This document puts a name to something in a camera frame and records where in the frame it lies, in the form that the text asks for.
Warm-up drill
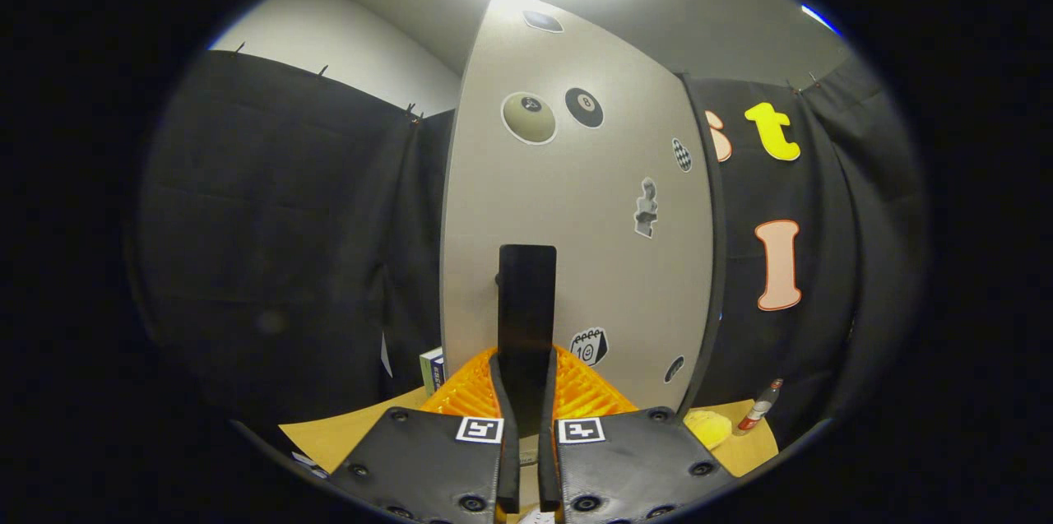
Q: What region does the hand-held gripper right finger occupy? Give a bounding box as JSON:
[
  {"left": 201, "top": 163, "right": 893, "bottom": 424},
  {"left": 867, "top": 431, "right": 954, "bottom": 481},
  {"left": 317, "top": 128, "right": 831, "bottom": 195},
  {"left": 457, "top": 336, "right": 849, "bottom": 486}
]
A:
[{"left": 539, "top": 345, "right": 737, "bottom": 524}]

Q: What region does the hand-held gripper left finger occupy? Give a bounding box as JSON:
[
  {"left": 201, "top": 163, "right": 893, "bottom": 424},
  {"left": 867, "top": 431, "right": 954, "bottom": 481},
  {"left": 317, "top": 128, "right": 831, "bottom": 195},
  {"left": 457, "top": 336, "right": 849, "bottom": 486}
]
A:
[{"left": 329, "top": 347, "right": 521, "bottom": 524}]

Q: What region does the black door handle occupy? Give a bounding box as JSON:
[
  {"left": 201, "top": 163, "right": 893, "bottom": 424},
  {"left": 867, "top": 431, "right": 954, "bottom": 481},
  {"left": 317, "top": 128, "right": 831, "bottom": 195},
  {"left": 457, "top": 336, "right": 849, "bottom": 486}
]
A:
[{"left": 496, "top": 244, "right": 558, "bottom": 438}]

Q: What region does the dark grey shoe cabinet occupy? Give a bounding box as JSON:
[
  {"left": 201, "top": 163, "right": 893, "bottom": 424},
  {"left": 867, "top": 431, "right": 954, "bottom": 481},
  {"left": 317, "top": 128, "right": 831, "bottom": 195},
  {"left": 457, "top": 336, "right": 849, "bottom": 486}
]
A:
[{"left": 679, "top": 72, "right": 729, "bottom": 418}]

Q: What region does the yellow plush toy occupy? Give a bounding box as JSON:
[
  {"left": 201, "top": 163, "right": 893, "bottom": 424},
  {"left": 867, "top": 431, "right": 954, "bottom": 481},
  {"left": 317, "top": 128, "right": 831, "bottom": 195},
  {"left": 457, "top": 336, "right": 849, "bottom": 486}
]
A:
[{"left": 684, "top": 410, "right": 733, "bottom": 451}]

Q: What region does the red and white marker pen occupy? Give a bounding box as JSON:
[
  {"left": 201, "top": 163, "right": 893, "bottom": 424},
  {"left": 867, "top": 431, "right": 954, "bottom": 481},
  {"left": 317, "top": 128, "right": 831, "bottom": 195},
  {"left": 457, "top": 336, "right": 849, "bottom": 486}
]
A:
[{"left": 738, "top": 378, "right": 784, "bottom": 433}]

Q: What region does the black backdrop cloth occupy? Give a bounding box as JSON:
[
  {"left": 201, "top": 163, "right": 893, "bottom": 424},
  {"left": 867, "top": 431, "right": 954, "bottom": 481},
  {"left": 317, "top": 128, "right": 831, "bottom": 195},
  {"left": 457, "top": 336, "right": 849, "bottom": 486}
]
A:
[{"left": 132, "top": 49, "right": 926, "bottom": 451}]

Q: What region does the narrow ceiling light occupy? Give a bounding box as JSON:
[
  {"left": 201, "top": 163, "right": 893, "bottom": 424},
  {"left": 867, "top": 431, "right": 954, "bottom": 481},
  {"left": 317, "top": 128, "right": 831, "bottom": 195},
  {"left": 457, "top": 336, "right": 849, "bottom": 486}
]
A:
[{"left": 802, "top": 4, "right": 840, "bottom": 35}]

